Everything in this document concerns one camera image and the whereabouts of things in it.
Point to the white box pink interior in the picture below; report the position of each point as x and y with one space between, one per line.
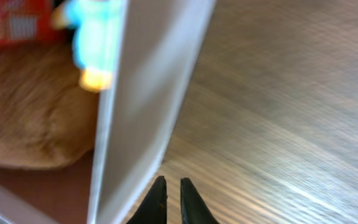
160 44

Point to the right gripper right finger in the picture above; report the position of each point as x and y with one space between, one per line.
193 208

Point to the brown plush toy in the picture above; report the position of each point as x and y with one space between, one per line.
46 119

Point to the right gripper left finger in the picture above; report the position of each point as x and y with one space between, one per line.
153 209

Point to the duck toy blue hat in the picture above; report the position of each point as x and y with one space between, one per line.
97 38

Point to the red toy fire truck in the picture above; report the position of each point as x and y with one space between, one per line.
27 21

